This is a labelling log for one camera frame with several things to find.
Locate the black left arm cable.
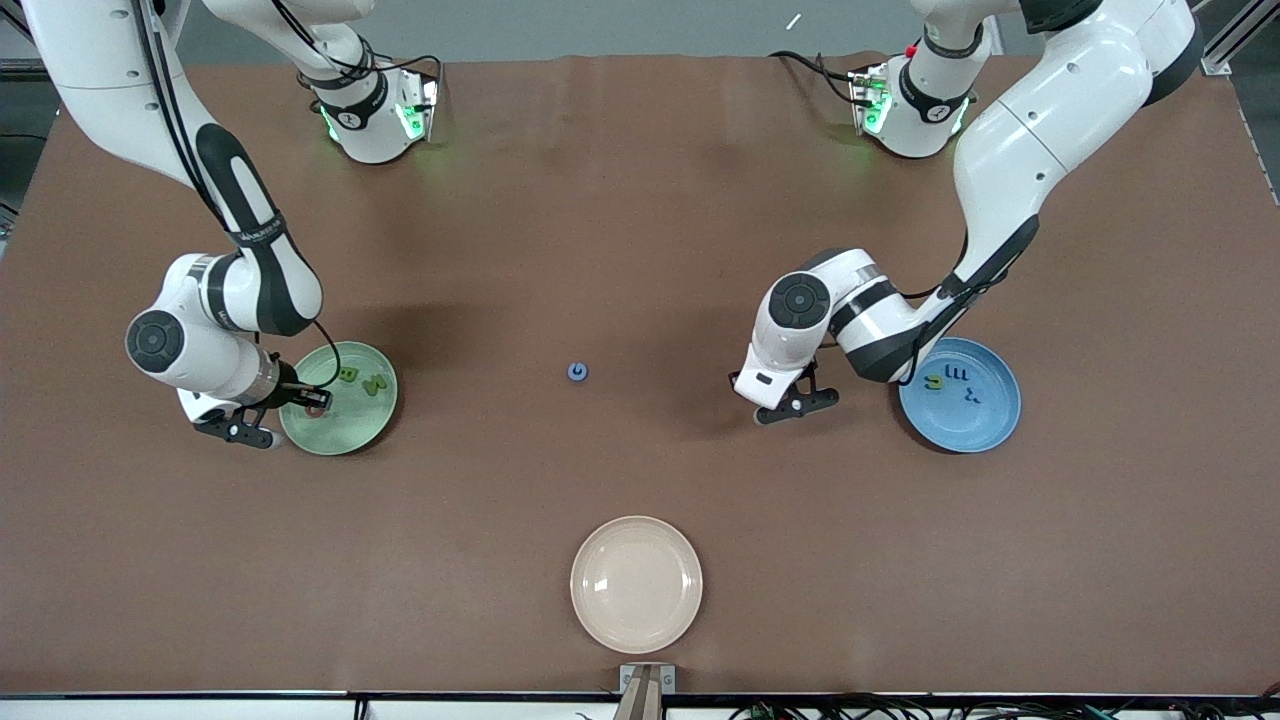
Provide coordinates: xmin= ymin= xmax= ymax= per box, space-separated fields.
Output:
xmin=895 ymin=230 xmax=1011 ymax=387

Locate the light green plate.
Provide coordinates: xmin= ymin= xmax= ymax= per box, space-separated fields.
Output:
xmin=279 ymin=341 xmax=399 ymax=457

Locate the cream plate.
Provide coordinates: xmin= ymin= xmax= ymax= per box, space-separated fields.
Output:
xmin=570 ymin=515 xmax=704 ymax=655

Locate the black left base cable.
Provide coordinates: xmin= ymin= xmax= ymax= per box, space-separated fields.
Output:
xmin=768 ymin=50 xmax=871 ymax=106

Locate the blue plate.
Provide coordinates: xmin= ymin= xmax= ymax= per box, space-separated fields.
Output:
xmin=898 ymin=337 xmax=1022 ymax=454

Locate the aluminium frame profile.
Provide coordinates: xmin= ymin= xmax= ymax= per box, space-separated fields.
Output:
xmin=1203 ymin=0 xmax=1280 ymax=77

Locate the black base cable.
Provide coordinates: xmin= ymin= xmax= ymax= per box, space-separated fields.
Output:
xmin=340 ymin=45 xmax=446 ymax=111
xmin=768 ymin=50 xmax=871 ymax=106

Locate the aluminium profile post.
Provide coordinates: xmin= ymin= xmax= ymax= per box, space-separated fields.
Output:
xmin=612 ymin=668 xmax=667 ymax=720

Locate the grey metal bracket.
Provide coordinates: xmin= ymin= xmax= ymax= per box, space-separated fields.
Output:
xmin=618 ymin=663 xmax=678 ymax=696

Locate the brown table cover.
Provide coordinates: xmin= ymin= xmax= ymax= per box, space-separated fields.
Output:
xmin=0 ymin=52 xmax=1280 ymax=698

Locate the black right base cable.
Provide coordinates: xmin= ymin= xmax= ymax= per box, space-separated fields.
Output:
xmin=340 ymin=45 xmax=446 ymax=111

